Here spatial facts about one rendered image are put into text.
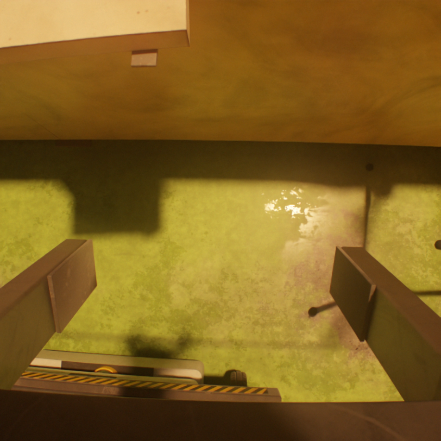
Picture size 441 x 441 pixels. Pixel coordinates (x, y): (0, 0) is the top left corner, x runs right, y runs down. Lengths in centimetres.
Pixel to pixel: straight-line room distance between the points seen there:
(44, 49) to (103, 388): 69
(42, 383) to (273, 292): 71
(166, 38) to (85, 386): 74
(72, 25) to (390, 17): 48
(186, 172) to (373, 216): 67
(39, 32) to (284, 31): 39
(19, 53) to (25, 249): 96
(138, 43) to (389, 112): 72
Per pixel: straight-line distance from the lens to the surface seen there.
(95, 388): 85
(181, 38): 39
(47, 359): 114
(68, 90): 90
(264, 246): 110
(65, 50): 43
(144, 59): 40
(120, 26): 40
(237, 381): 102
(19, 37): 45
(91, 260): 17
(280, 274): 110
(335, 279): 17
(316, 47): 68
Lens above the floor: 109
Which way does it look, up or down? 82 degrees down
